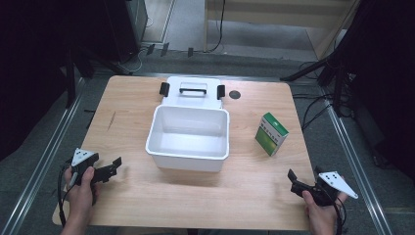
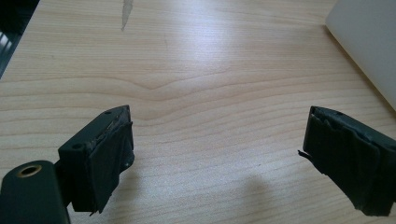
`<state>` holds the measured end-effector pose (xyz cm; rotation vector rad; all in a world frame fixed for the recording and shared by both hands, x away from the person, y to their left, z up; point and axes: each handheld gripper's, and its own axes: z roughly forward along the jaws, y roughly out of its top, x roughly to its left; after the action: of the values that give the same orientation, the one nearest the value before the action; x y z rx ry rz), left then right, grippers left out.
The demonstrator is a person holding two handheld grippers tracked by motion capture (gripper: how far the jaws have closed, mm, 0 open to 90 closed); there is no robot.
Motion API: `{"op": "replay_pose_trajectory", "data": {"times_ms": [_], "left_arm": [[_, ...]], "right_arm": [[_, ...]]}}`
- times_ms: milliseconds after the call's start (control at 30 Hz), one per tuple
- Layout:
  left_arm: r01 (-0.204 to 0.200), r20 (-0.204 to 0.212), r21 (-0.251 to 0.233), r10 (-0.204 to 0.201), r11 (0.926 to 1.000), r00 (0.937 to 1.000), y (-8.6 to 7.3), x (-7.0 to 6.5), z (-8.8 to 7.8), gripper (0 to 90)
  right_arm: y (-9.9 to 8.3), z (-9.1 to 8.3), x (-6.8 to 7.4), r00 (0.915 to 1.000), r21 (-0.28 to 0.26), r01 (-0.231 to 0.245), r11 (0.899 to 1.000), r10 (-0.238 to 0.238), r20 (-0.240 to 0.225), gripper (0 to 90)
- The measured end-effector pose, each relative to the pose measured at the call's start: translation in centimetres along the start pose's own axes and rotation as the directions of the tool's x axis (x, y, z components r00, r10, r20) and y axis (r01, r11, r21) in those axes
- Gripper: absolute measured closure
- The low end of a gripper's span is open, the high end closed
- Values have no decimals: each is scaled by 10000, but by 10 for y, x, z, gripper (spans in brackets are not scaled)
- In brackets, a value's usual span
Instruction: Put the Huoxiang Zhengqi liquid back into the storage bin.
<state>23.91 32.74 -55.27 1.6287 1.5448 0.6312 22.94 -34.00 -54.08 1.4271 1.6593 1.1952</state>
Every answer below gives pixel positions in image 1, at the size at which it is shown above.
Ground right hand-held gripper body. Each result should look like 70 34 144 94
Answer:
310 165 359 208

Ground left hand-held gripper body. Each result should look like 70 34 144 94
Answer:
67 148 100 186

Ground green and white carton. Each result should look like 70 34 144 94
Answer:
254 112 291 158

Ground white plastic storage box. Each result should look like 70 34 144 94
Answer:
145 104 231 173

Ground person's right hand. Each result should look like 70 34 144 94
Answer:
301 190 348 227

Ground person's left hand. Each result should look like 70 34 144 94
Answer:
64 165 100 213

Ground white box lid black latches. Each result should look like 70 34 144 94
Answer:
159 75 227 111

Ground black tripod stand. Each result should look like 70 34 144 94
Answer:
279 48 351 118

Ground black cabinet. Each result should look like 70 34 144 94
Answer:
103 0 149 64

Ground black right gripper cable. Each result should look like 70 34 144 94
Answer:
332 197 348 235

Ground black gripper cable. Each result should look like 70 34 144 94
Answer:
57 164 73 228
332 197 348 235

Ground metal floor rail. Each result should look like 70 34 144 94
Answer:
0 77 86 235
321 87 394 235

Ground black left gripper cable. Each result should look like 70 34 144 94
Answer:
57 164 73 228

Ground black floor cables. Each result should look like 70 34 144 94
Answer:
292 60 355 131

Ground white floor cable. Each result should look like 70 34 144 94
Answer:
125 47 150 74

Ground light wooden frame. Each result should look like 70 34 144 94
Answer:
203 0 361 62

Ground black hanging cable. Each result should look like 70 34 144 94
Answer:
207 0 227 54

